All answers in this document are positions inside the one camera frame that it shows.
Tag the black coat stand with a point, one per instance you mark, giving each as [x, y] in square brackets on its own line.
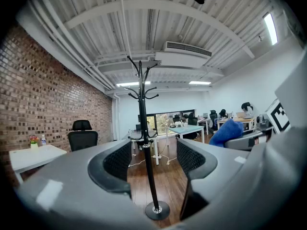
[144, 118]

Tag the black swivel chair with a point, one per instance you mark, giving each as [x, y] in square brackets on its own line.
[192, 120]

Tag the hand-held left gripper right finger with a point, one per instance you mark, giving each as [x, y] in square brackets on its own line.
[227, 181]

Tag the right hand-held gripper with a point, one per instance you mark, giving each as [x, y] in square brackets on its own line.
[280, 116]

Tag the wide window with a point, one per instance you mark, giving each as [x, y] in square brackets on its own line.
[168, 118]

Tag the flat ceiling light panel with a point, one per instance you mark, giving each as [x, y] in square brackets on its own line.
[130, 83]
[199, 82]

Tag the light wooden desk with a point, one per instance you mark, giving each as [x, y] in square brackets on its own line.
[239, 120]

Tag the small white desk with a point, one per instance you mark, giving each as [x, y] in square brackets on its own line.
[36, 156]

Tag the blue cloth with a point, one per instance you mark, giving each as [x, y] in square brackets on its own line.
[226, 133]

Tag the white table with grey top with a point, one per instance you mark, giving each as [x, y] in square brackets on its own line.
[153, 140]

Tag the clear water bottle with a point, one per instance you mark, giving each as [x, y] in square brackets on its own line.
[43, 141]

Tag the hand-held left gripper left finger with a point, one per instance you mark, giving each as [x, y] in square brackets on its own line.
[72, 176]

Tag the white power strip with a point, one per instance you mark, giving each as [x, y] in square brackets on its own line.
[160, 156]

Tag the black office chair with headrest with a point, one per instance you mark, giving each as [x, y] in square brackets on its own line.
[82, 139]

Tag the white table with blue top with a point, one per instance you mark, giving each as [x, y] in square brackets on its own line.
[187, 129]

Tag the potted flowers in white pot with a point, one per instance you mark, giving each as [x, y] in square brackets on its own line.
[34, 142]

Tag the white ceiling air conditioner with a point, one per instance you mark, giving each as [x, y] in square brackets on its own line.
[182, 55]

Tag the long ceiling light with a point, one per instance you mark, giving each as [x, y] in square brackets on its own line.
[271, 29]

